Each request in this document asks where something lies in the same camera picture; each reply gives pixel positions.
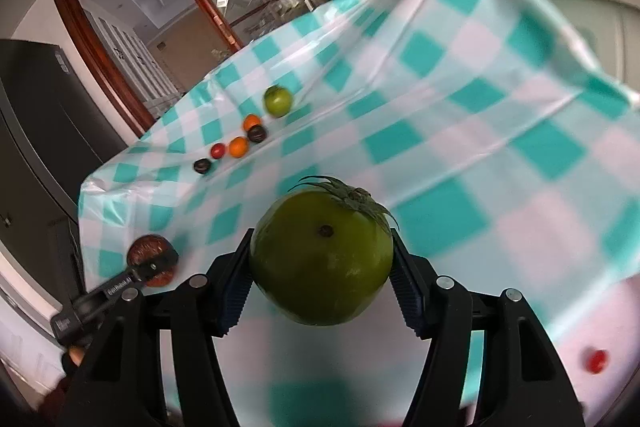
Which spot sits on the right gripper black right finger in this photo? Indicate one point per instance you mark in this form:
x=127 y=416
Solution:
x=439 y=310

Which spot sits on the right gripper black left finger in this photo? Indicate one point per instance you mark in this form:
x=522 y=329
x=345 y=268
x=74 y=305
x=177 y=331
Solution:
x=203 y=308

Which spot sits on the large dark red pomegranate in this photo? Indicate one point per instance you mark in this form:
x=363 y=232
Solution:
x=147 y=247

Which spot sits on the large green tomato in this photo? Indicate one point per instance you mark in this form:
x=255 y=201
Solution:
x=322 y=252

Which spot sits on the dark brown passion fruit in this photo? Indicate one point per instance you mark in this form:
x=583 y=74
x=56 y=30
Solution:
x=202 y=166

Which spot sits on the left hand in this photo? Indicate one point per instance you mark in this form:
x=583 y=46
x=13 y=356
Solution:
x=72 y=358

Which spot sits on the small red tomato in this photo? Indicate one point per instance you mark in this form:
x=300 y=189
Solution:
x=218 y=150

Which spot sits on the orange mandarin near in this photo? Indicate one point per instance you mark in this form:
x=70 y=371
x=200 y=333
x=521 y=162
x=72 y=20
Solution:
x=238 y=147

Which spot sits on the orange mandarin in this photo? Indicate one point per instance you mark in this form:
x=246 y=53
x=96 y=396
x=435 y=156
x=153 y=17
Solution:
x=251 y=121
x=238 y=147

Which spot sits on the dark purple passion fruit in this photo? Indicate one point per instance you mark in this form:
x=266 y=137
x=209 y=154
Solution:
x=257 y=134

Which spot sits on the black refrigerator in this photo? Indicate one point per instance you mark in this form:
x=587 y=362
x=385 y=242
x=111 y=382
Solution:
x=52 y=137

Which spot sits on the orange mandarin far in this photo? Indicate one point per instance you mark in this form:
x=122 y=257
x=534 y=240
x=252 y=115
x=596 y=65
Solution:
x=251 y=121

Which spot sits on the teal pink checkered tablecloth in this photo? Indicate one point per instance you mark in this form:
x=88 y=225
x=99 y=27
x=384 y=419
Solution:
x=487 y=128

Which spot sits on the small green tomato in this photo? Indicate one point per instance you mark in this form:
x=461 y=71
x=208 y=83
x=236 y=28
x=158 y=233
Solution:
x=278 y=101

